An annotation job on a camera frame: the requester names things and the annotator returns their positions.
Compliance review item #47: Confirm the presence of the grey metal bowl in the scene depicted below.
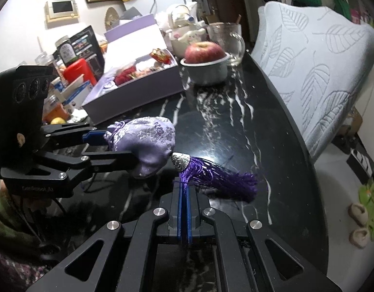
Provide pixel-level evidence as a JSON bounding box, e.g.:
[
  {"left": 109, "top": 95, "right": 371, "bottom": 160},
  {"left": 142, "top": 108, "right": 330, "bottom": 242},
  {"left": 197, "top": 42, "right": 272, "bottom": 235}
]
[{"left": 180, "top": 53, "right": 229, "bottom": 86}]

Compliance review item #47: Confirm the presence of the small red candy packet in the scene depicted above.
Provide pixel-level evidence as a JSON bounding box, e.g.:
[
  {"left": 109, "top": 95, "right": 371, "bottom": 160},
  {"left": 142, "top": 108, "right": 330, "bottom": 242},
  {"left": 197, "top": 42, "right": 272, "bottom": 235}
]
[{"left": 150, "top": 48, "right": 172, "bottom": 65}]

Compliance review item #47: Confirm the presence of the blue white medicine box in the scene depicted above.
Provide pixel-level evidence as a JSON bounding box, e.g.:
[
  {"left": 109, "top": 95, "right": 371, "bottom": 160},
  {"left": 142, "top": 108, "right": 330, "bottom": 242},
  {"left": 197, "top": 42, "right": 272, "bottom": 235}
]
[{"left": 53, "top": 74, "right": 93, "bottom": 114}]

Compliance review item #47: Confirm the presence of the open lavender gift box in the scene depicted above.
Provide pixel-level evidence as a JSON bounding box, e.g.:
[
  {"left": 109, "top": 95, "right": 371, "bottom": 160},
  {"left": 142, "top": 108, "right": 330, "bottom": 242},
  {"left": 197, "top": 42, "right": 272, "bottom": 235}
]
[{"left": 83, "top": 15, "right": 183, "bottom": 125}]

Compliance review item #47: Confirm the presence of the colourful shrimp snack packet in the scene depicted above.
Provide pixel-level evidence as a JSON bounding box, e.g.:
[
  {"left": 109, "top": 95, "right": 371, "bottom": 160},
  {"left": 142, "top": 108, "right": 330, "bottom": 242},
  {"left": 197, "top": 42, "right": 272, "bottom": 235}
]
[{"left": 134, "top": 65, "right": 163, "bottom": 78}]

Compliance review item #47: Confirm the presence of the dark jar white lid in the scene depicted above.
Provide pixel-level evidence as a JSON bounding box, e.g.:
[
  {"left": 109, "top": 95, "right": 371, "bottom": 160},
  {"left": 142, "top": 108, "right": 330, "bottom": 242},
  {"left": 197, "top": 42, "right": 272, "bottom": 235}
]
[{"left": 55, "top": 36, "right": 78, "bottom": 67}]

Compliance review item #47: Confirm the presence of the yellow green apple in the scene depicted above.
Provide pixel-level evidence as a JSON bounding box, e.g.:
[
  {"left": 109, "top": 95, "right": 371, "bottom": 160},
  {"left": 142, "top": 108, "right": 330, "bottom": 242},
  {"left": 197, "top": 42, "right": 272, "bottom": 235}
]
[{"left": 50, "top": 117, "right": 67, "bottom": 125}]

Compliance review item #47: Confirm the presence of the red plastic container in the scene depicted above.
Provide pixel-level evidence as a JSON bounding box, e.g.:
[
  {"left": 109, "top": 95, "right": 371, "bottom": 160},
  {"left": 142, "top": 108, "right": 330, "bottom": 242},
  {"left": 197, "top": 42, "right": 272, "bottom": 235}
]
[{"left": 63, "top": 58, "right": 97, "bottom": 86}]

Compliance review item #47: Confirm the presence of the red fuzzy scrunchie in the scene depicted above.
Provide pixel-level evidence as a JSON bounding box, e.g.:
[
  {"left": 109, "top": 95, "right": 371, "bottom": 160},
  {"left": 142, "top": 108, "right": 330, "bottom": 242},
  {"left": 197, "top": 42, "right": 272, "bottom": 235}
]
[{"left": 114, "top": 66, "right": 136, "bottom": 86}]

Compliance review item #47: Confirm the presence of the purple sachet with tassel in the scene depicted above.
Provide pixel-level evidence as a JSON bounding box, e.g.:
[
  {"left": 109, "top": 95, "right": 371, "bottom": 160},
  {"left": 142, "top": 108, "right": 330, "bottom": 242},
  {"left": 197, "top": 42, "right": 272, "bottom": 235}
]
[{"left": 104, "top": 117, "right": 258, "bottom": 202}]

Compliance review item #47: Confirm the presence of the black printed package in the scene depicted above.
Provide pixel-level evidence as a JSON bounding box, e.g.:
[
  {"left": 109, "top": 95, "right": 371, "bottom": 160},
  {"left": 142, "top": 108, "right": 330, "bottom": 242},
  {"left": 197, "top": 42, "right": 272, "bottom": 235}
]
[{"left": 53, "top": 26, "right": 105, "bottom": 82}]

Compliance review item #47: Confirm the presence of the red apple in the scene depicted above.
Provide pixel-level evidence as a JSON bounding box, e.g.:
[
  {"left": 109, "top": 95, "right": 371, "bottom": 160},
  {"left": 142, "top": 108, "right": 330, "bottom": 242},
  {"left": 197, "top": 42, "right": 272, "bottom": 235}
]
[{"left": 184, "top": 42, "right": 226, "bottom": 64}]

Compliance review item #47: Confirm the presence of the white purple GOZK snack packet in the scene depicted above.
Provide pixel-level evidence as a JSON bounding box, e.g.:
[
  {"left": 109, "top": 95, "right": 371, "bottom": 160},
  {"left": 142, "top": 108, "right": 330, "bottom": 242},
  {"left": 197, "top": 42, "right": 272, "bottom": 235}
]
[{"left": 102, "top": 77, "right": 117, "bottom": 92}]

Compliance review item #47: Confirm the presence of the grey leaf pattern cushion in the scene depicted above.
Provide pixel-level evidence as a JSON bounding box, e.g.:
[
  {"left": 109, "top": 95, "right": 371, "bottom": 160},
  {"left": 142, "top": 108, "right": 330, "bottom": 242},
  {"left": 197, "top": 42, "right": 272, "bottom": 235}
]
[{"left": 251, "top": 1, "right": 374, "bottom": 161}]

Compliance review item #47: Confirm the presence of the wall intercom panel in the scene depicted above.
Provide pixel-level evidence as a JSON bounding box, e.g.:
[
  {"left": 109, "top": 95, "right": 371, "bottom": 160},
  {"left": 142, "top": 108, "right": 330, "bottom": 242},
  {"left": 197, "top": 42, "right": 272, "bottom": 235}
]
[{"left": 45, "top": 0, "right": 79, "bottom": 22}]

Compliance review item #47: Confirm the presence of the glass mug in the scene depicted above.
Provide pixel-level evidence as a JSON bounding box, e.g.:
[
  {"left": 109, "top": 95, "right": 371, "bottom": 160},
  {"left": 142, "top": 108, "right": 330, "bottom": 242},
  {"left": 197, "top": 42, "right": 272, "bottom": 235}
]
[{"left": 207, "top": 22, "right": 246, "bottom": 67}]

